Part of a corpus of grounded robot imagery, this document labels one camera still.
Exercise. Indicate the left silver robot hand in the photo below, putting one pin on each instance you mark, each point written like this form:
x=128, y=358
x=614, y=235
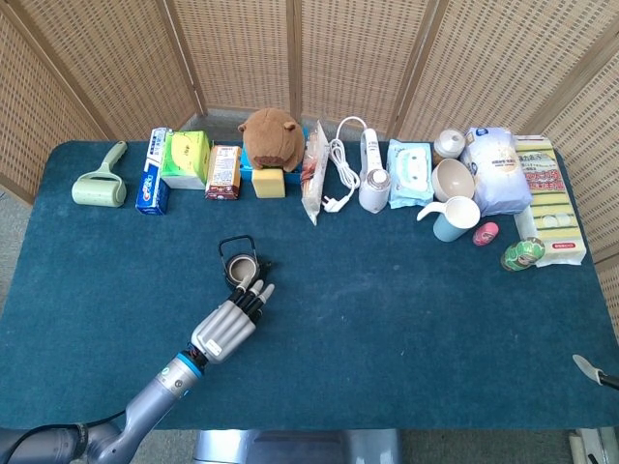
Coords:
x=225, y=326

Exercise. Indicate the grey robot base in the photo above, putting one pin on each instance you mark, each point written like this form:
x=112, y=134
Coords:
x=295, y=447

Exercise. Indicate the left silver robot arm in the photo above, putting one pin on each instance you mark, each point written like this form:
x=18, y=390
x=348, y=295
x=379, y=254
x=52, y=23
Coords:
x=155, y=396

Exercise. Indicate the black cast iron teapot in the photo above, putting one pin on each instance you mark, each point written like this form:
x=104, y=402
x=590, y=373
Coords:
x=239, y=266

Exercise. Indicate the small white jar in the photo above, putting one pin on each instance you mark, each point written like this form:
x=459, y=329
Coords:
x=449, y=142

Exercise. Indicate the blue table mat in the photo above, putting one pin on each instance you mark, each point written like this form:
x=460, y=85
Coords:
x=362, y=314

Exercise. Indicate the yellow sponge block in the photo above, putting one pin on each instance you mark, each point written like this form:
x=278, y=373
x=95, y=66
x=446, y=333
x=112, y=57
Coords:
x=268, y=183

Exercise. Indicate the blue white toothpaste box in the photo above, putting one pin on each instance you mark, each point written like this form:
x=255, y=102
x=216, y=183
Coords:
x=152, y=193

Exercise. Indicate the brown drink carton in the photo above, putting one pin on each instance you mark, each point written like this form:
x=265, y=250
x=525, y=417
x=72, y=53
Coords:
x=223, y=169

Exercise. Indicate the blue plastic box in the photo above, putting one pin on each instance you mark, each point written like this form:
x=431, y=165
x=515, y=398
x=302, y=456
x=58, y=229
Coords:
x=245, y=169

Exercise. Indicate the clear snack packet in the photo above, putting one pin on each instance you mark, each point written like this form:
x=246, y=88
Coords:
x=312, y=188

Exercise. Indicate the green tissue box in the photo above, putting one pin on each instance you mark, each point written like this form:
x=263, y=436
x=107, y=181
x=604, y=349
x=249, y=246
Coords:
x=186, y=154

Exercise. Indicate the green lint roller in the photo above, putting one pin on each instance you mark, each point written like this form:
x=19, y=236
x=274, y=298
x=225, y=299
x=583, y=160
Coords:
x=99, y=191

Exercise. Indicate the brown capybara plush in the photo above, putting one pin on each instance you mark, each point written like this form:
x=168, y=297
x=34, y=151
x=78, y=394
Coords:
x=273, y=137

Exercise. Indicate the white handheld appliance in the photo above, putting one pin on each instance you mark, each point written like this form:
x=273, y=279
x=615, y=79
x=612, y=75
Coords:
x=373, y=193

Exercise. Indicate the blue wet wipes pack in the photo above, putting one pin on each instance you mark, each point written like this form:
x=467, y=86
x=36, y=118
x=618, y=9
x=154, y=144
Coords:
x=410, y=174

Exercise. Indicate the beige bowl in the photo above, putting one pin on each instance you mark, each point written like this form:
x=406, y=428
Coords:
x=452, y=181

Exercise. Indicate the pink egg-shaped toy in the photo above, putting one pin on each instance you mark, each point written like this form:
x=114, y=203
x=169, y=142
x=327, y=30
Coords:
x=485, y=234

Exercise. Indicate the wicker folding screen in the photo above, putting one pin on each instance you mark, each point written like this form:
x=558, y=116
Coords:
x=121, y=58

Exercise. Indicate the green printed can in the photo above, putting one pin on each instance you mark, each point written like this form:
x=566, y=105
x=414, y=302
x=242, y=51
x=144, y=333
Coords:
x=521, y=253

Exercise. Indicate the white pale blue bag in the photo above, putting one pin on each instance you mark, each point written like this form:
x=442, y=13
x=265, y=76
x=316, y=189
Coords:
x=498, y=174

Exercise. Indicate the yellow green sponge pack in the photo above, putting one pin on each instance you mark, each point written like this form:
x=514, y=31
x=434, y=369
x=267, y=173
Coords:
x=551, y=203

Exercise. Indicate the white metal frame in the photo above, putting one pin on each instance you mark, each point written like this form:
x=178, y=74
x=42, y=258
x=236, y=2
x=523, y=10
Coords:
x=592, y=447

